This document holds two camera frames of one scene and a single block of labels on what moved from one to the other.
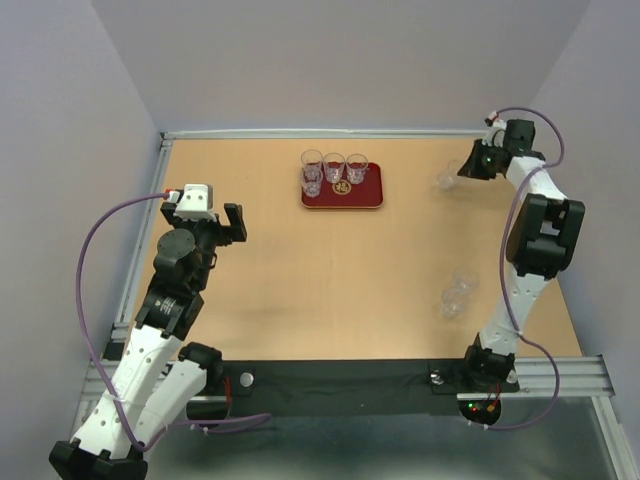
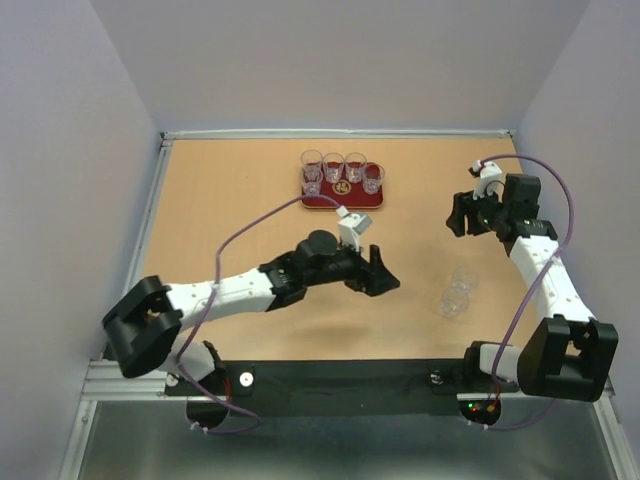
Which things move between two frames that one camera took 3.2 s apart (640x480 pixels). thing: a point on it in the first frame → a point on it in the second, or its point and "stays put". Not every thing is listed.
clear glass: x=447 y=180 → x=374 y=173
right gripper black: x=470 y=168 → x=463 y=203
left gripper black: x=221 y=230 → x=370 y=277
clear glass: x=311 y=178 stays put
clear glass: x=333 y=164 stays put
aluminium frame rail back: x=167 y=136 stays put
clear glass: x=311 y=161 stays put
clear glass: x=356 y=165 stays put
